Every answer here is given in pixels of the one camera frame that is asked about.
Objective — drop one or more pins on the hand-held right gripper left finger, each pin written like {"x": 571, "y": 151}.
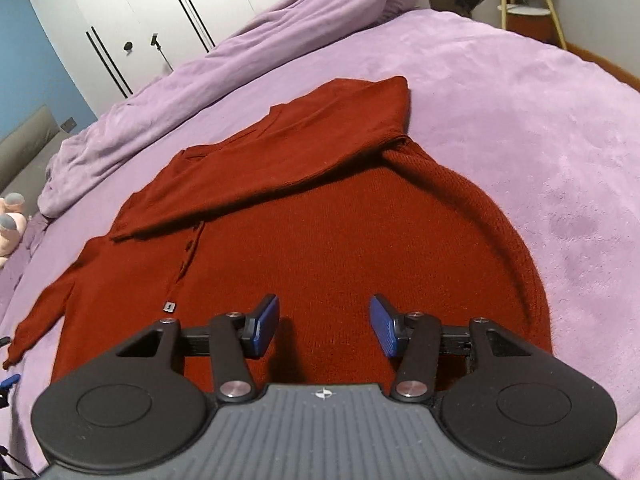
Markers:
{"x": 263, "y": 316}

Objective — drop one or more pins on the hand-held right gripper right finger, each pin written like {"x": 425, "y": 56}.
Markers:
{"x": 384, "y": 318}

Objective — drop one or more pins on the red knit sweater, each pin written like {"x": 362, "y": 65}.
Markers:
{"x": 320, "y": 240}

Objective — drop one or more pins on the pink plush toy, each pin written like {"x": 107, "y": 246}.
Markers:
{"x": 11, "y": 225}

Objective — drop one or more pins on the purple fleece bed blanket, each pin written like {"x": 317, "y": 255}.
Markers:
{"x": 500, "y": 160}

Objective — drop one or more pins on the grey padded headboard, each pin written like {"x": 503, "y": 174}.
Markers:
{"x": 25, "y": 145}

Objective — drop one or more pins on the purple rolled duvet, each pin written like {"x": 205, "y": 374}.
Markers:
{"x": 210, "y": 75}

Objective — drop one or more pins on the brown stool with white top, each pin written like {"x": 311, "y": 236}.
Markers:
{"x": 530, "y": 22}

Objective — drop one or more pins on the white wardrobe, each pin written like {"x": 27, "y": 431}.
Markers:
{"x": 125, "y": 5}

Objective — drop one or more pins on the yellow-legged side table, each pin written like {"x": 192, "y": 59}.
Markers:
{"x": 555, "y": 15}

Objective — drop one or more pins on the grey wall socket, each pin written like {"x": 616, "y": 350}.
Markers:
{"x": 68, "y": 123}

